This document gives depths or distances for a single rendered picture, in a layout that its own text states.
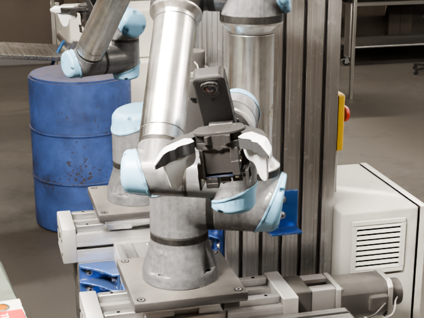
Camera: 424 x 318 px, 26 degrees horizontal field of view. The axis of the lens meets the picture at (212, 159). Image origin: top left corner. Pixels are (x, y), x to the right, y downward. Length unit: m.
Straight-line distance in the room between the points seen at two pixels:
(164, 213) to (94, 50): 0.73
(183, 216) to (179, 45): 0.35
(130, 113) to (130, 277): 0.51
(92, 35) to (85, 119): 2.75
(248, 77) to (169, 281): 0.42
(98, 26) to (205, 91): 1.07
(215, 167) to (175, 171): 0.06
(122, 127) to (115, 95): 2.91
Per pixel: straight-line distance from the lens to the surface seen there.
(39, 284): 4.69
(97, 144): 5.12
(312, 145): 1.99
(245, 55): 1.67
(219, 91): 1.27
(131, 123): 2.20
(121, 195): 2.25
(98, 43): 2.35
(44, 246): 5.16
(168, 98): 1.53
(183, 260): 1.78
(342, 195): 2.13
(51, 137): 5.15
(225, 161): 1.27
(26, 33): 10.29
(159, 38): 1.60
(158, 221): 1.77
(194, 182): 1.47
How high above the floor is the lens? 1.92
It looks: 17 degrees down
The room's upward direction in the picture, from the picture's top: straight up
